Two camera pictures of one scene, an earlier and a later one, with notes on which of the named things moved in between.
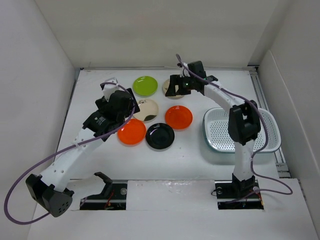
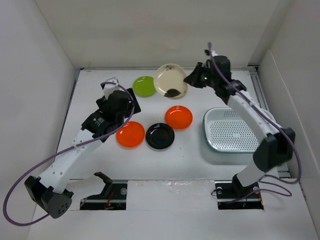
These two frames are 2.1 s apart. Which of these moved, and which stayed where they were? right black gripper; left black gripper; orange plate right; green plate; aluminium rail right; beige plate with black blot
Moved: right black gripper; beige plate with black blot
Stayed: green plate; aluminium rail right; orange plate right; left black gripper
